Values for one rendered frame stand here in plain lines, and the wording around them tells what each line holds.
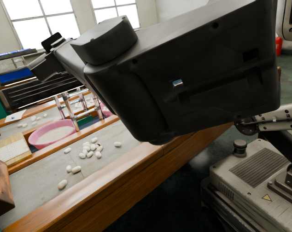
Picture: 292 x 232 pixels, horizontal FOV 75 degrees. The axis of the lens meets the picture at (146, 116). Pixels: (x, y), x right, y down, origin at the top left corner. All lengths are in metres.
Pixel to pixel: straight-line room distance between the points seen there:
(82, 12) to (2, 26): 1.99
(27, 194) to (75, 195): 0.22
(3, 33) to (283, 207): 5.81
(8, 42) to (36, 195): 5.21
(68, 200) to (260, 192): 0.81
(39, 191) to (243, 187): 0.88
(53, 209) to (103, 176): 0.18
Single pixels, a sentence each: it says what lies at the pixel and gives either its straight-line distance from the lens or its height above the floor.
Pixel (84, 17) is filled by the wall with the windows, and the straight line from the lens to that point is 6.34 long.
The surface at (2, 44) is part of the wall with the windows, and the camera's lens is 5.86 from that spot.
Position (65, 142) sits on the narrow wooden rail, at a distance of 1.06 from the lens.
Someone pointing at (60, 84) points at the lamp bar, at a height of 1.07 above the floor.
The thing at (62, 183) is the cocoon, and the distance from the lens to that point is 0.82.
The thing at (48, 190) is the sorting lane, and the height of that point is 0.74.
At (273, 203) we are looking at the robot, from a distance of 1.03.
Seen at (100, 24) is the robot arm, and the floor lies 1.25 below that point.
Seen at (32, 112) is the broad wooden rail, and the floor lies 0.76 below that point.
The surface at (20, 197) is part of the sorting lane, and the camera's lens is 0.90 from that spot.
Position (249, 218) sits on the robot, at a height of 0.37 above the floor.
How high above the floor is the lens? 1.25
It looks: 27 degrees down
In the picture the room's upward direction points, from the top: 11 degrees counter-clockwise
